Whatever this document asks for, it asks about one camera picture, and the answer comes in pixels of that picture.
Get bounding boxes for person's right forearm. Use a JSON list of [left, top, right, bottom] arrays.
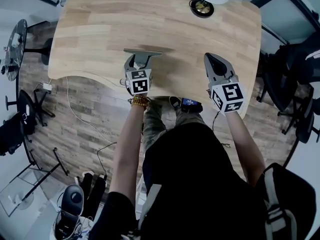
[[224, 110, 267, 188]]

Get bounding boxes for person's right shoe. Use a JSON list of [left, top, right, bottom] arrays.
[[168, 96, 183, 109]]

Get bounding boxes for black metal frame stand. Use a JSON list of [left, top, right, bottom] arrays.
[[0, 147, 71, 218]]

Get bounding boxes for round black table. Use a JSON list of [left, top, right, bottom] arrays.
[[3, 18, 55, 83]]

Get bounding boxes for black box device with label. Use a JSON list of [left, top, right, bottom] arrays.
[[180, 97, 204, 115]]

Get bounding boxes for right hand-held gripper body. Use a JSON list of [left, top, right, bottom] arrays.
[[207, 74, 248, 115]]

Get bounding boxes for white floor cable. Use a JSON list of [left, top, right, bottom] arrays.
[[48, 75, 119, 145]]

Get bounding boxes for black office chair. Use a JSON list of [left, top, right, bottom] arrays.
[[294, 83, 320, 145], [18, 88, 56, 136], [256, 45, 315, 135], [0, 110, 34, 158]]

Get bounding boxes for person's camouflage trousers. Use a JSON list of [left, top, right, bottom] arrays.
[[141, 97, 208, 157]]

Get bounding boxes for person's left forearm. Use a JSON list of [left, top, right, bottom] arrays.
[[108, 101, 151, 198]]

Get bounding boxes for gray and black device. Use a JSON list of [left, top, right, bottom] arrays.
[[53, 183, 86, 240]]

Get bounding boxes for wooden bead bracelet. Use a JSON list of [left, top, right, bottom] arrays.
[[130, 94, 151, 108]]

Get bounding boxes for dark bottle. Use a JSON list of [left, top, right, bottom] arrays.
[[0, 64, 16, 76]]

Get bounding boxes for black backpack with gray straps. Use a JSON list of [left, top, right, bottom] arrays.
[[257, 162, 318, 240]]

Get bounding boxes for black bag with white stripes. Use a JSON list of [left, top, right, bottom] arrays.
[[274, 30, 320, 85]]

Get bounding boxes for white standing fan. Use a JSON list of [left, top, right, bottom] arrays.
[[6, 192, 35, 212]]

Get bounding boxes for black floor cable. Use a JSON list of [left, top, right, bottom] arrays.
[[96, 141, 119, 183]]

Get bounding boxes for gray shoulder strap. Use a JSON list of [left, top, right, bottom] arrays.
[[136, 183, 163, 226]]

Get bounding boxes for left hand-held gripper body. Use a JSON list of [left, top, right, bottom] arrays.
[[119, 68, 154, 96]]

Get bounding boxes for grey metal plate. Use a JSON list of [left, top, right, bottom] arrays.
[[123, 48, 164, 69]]

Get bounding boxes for person's black shirt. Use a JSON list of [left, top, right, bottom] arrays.
[[88, 121, 270, 240]]

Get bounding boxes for small white box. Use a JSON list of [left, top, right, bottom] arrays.
[[11, 32, 22, 47]]

